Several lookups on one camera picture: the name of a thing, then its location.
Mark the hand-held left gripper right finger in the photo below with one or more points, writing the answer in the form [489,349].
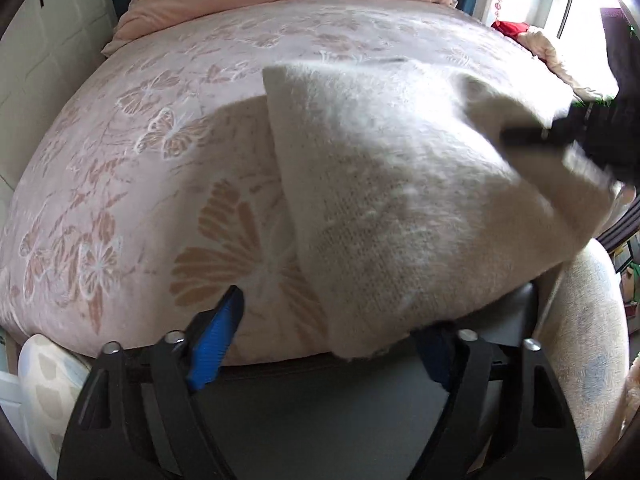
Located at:
[435,357]

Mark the pink butterfly print blanket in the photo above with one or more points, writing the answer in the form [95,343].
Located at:
[150,185]

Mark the cream crumpled cloth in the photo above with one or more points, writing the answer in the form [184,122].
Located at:
[555,57]

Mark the white wardrobe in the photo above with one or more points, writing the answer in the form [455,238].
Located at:
[45,50]

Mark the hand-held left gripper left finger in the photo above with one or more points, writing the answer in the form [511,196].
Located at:
[215,342]

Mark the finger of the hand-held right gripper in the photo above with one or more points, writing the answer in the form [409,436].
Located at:
[525,136]

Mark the dark grey bed frame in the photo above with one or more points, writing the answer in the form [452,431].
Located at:
[325,420]

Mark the beige patterned cushion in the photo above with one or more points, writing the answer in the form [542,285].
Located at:
[47,390]

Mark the red cloth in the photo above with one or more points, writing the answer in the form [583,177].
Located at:
[511,28]

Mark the cream sweater with black hearts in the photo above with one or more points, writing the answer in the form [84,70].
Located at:
[410,200]

